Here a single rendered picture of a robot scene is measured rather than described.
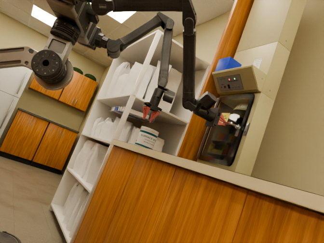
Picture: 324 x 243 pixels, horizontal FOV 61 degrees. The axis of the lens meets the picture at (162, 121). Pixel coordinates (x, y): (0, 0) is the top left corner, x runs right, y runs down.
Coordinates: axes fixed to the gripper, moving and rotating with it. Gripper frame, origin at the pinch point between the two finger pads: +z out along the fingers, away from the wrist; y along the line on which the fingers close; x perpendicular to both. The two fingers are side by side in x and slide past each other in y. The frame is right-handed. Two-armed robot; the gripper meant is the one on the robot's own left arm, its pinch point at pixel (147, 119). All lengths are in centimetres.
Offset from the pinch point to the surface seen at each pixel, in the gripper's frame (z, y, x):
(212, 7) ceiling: -154, 62, 91
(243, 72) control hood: -39, 24, -39
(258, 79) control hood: -36, 29, -46
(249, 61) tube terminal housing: -52, 33, -29
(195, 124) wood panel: -9.2, 27.1, -9.1
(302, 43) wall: -91, 76, -24
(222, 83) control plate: -35.4, 26.5, -21.4
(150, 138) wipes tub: 7.6, 16.3, 20.4
